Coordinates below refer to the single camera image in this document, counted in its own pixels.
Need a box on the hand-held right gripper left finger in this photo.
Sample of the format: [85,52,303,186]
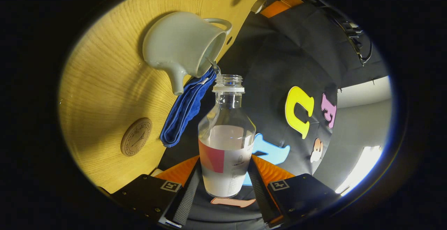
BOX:
[110,156,202,228]

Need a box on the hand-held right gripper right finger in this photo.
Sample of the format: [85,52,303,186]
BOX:
[249,154,341,228]

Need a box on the clear plastic water bottle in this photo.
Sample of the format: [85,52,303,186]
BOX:
[198,75,256,198]

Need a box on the round brown coaster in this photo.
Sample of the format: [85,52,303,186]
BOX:
[121,118,153,157]

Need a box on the white ceramic teacup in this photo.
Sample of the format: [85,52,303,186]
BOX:
[142,12,233,96]

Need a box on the black backdrop cloth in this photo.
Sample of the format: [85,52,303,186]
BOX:
[159,0,390,230]

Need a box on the folded blue towel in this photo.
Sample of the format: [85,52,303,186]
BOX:
[160,68,218,148]

